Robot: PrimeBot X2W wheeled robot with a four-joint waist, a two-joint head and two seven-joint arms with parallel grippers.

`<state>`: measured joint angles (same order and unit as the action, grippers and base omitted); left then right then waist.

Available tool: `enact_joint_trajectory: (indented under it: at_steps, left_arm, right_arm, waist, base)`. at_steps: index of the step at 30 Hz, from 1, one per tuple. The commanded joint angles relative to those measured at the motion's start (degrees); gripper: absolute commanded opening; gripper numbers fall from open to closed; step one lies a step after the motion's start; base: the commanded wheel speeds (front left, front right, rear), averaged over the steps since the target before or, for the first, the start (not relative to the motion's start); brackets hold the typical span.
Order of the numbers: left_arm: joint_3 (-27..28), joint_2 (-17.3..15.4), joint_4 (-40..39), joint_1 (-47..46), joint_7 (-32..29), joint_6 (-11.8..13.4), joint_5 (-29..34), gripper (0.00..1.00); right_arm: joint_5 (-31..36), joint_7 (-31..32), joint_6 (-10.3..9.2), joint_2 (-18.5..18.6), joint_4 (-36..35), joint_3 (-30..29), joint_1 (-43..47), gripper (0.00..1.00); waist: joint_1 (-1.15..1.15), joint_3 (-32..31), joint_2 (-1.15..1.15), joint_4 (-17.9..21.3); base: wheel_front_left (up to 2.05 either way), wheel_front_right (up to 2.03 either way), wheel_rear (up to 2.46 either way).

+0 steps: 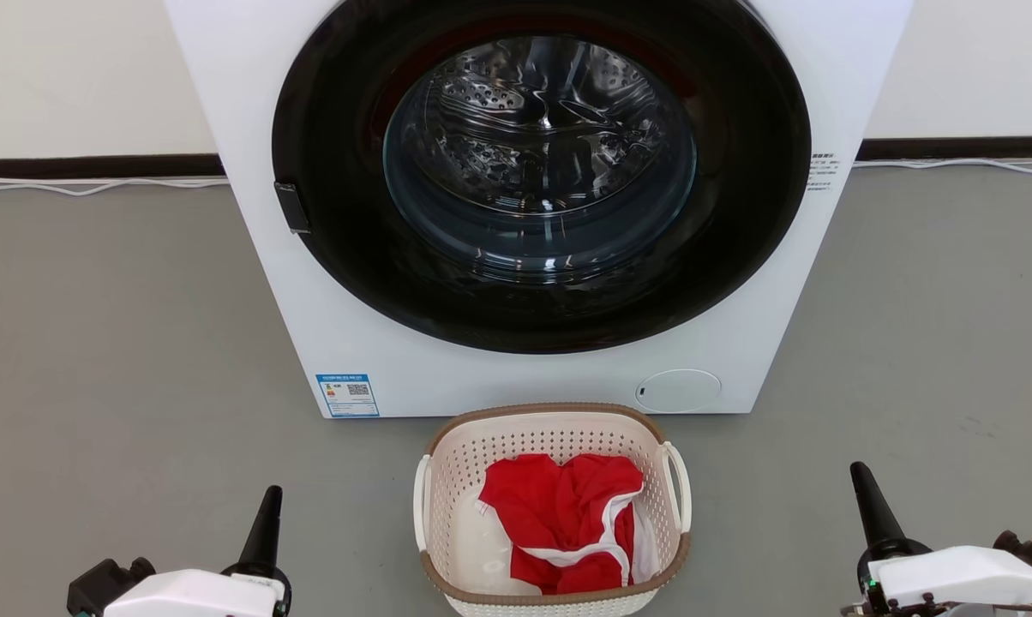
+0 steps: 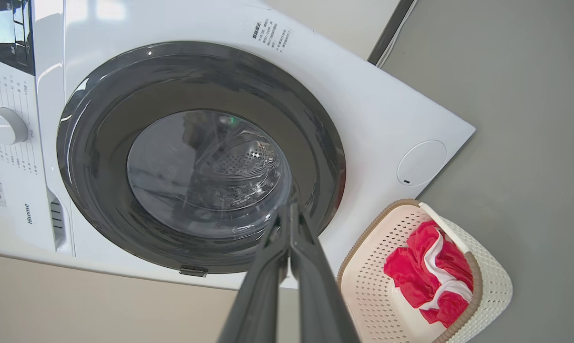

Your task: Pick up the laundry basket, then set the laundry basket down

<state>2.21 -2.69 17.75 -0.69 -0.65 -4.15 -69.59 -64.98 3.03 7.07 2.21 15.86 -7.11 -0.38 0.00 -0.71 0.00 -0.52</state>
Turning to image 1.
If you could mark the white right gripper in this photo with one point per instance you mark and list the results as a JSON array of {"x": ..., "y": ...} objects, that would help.
[{"x": 962, "y": 576}]

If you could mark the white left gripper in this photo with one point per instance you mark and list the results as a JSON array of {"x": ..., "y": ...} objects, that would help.
[{"x": 199, "y": 596}]

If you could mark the white perforated laundry basket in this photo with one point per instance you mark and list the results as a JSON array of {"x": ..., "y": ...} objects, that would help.
[{"x": 473, "y": 446}]

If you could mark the blue energy label sticker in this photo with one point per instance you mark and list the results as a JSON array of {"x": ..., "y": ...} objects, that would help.
[{"x": 347, "y": 395}]

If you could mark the round white filter cover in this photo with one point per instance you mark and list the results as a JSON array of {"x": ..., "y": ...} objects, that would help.
[{"x": 679, "y": 391}]

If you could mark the white front-load washing machine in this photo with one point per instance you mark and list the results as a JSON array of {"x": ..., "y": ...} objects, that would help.
[{"x": 242, "y": 257}]

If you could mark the red garment with white trim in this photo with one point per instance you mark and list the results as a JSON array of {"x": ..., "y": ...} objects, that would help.
[{"x": 550, "y": 506}]

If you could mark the round black glass washer door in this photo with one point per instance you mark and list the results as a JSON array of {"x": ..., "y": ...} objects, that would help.
[{"x": 327, "y": 240}]

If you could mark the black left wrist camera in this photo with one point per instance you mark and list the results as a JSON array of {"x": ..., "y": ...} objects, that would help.
[{"x": 109, "y": 584}]

